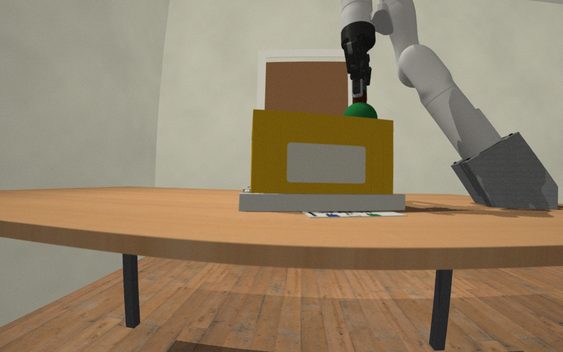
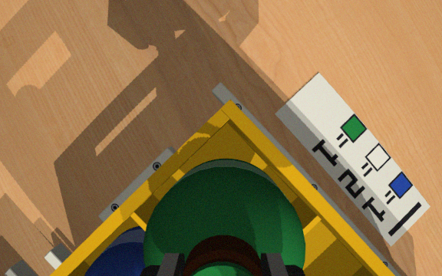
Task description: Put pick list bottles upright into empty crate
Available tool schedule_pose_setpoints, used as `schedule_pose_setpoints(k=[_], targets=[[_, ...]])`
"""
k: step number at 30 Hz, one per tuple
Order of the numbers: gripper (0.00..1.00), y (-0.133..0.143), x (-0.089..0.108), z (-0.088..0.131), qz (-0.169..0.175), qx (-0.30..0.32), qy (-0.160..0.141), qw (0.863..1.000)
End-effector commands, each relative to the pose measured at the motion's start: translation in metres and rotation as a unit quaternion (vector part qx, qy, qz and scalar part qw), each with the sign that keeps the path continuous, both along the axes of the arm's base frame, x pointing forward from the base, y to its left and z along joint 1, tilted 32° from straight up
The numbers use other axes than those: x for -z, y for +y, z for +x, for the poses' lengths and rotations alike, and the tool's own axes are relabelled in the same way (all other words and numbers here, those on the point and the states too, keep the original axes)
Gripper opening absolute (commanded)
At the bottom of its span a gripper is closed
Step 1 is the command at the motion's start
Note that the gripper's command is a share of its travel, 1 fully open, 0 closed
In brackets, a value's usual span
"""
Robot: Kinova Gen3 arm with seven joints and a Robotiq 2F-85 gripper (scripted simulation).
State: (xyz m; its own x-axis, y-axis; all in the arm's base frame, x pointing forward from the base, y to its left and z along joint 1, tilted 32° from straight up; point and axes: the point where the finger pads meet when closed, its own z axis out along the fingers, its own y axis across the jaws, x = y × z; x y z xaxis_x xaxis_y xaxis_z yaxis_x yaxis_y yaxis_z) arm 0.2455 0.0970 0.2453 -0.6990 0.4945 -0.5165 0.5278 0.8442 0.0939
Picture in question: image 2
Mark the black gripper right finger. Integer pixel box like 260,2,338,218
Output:
260,253,305,276

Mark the white paper pick list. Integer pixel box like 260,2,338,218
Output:
275,73,430,246

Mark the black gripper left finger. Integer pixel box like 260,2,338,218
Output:
140,253,185,276

